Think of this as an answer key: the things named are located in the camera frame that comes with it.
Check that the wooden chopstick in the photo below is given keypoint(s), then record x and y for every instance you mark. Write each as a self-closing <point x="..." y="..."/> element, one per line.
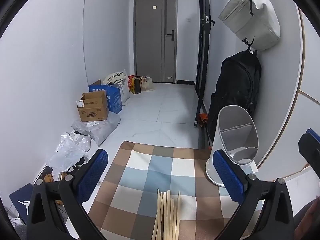
<point x="164" y="224"/>
<point x="168" y="206"/>
<point x="156" y="231"/>
<point x="172" y="232"/>
<point x="178" y="215"/>

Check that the checkered table mat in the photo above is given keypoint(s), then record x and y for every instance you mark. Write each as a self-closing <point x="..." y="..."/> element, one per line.
<point x="125" y="206"/>

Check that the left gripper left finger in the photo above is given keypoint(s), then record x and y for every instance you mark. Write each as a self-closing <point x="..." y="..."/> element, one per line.
<point x="44" y="220"/>

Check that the brown cardboard box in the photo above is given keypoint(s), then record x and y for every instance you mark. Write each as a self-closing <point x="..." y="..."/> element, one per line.
<point x="93" y="106"/>

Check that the grey door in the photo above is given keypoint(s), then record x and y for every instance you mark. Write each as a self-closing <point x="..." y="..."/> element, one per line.
<point x="154" y="39"/>

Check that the black metal rack frame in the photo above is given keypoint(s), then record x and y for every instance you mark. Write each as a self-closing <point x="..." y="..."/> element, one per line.
<point x="202" y="64"/>

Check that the cream cloth bundle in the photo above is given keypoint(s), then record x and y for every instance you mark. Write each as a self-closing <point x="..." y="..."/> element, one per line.
<point x="116" y="78"/>

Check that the black backpack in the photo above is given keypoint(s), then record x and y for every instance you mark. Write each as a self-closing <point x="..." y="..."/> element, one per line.
<point x="238" y="84"/>

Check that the navy jordan shoe box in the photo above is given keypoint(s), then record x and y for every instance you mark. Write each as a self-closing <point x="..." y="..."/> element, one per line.
<point x="21" y="200"/>

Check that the white hanging bag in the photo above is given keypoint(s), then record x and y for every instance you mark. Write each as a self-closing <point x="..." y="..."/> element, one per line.
<point x="254" y="22"/>

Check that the clear plastic bag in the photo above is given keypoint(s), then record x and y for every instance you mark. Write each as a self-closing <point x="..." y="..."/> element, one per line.
<point x="71" y="148"/>

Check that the grey plastic parcel bag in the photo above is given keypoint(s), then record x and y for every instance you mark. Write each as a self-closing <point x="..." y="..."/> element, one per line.
<point x="98" y="130"/>

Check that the black yellow paper bag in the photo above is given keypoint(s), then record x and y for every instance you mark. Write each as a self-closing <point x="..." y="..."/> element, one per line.
<point x="134" y="84"/>

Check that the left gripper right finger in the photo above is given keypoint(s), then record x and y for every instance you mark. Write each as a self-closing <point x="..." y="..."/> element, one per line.
<point x="276" y="217"/>

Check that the person's right hand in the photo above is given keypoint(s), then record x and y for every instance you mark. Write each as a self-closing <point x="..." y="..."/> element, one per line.
<point x="306" y="221"/>

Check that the blue cardboard box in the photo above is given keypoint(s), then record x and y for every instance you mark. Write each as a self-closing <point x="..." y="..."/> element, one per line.
<point x="112" y="93"/>

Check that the beige plastic bag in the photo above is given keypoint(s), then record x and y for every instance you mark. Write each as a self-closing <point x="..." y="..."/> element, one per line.
<point x="146" y="83"/>

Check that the white utensil holder cup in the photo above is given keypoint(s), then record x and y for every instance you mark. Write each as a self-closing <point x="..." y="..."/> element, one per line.
<point x="236" y="135"/>

